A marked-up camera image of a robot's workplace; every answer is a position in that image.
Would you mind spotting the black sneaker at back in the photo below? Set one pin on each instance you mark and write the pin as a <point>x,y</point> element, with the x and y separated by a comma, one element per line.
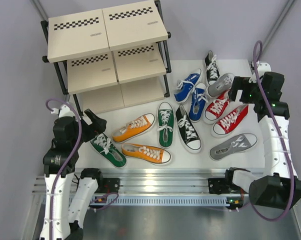
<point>212,70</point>

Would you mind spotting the orange sneaker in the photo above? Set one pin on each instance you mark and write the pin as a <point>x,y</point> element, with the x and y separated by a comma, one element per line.
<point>134,128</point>
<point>152,154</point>

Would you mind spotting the grey sneaker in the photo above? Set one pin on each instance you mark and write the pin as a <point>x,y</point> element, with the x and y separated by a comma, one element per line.
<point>237,144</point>
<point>222,84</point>

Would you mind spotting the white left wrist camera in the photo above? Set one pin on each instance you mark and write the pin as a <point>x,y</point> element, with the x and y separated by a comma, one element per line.
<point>63,111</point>

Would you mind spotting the blue sneaker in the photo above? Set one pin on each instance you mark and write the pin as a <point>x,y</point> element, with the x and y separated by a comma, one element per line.
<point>184,88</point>
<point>198,102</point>

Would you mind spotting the grey sneaker in front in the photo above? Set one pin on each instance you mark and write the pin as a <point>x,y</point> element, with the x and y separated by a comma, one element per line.
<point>237,144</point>

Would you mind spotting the red sneaker lower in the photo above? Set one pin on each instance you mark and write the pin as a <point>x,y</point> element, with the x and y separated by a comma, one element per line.
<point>227,124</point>

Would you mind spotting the blue sneaker lower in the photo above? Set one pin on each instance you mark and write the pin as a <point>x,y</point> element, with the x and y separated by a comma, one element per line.
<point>198,102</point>

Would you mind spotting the blue sneaker upper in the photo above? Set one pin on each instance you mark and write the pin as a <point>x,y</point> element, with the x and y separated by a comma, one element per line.
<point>184,88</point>

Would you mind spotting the black sneaker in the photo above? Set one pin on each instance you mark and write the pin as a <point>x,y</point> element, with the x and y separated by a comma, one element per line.
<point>190,138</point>
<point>212,70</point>

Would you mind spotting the black sneaker in middle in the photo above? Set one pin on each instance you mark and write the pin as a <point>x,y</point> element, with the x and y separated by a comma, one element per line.
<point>190,138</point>

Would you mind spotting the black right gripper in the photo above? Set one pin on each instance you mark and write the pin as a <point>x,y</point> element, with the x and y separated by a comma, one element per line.
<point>241,83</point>

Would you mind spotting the green sneaker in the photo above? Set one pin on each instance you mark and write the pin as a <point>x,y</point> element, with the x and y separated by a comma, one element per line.
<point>103,145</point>
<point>165,117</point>

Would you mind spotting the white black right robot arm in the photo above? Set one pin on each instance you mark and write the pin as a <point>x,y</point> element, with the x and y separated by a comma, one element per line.
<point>279,187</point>

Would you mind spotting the red sneaker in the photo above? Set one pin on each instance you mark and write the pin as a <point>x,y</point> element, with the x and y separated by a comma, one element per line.
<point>227,124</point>
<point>216,108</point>

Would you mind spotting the beige black shoe shelf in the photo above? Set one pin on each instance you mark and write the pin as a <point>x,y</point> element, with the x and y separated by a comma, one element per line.
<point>110,58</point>

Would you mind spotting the grey sneaker at back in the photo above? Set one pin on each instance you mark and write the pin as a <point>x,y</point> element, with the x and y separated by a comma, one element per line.
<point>222,84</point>

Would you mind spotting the red sneaker upper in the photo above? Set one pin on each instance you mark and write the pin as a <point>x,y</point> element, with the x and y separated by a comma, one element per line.
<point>216,108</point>

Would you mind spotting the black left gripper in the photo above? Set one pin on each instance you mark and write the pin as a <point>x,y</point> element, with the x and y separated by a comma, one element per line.
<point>97,126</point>

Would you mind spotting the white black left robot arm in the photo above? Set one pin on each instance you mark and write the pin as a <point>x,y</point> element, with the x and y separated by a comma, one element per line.
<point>64,215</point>

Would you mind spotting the grey slotted cable duct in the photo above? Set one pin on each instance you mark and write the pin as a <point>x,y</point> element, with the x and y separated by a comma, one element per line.
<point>139,200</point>

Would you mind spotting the aluminium mounting rail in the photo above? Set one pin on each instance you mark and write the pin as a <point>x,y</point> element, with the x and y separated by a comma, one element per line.
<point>163,182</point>

